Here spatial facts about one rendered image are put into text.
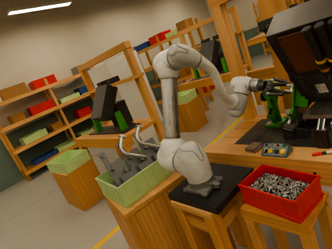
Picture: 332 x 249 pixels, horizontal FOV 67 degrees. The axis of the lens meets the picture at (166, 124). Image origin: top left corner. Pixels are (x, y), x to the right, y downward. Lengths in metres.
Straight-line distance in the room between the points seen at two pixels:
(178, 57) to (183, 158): 0.56
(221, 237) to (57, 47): 7.62
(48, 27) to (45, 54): 0.82
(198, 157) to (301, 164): 0.55
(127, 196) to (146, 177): 0.20
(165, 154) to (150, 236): 0.68
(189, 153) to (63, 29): 7.64
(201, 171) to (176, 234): 0.80
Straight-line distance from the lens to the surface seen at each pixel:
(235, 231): 2.30
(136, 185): 1.85
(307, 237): 1.32
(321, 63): 1.34
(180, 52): 1.43
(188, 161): 1.38
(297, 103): 1.66
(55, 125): 7.41
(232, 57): 2.18
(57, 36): 8.53
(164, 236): 2.02
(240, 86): 1.81
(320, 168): 1.52
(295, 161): 1.55
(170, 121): 1.54
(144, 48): 8.25
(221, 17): 2.17
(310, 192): 1.31
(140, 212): 1.85
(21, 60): 8.02
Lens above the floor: 1.67
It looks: 15 degrees down
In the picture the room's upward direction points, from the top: 22 degrees counter-clockwise
